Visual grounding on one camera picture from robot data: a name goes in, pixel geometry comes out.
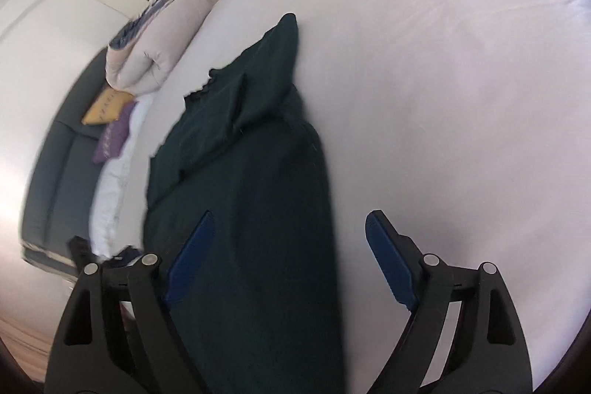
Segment grey sofa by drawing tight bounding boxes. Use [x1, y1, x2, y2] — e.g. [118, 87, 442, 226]
[19, 48, 112, 281]

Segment purple cushion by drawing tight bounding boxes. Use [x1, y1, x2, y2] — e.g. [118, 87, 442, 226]
[92, 101, 139, 165]

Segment folded beige duvet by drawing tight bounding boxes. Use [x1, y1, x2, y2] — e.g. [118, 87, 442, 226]
[105, 0, 215, 95]

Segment dark green garment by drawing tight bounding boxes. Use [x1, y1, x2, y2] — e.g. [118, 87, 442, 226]
[142, 13, 347, 394]

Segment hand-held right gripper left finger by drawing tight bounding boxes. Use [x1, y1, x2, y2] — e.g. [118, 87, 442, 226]
[42, 210, 216, 394]

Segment white bed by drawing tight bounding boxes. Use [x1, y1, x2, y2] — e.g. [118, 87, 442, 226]
[90, 0, 591, 394]

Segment yellow cushion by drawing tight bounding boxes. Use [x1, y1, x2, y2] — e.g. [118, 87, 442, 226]
[82, 88, 136, 126]

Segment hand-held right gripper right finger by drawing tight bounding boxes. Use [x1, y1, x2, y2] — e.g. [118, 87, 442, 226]
[365, 210, 535, 394]

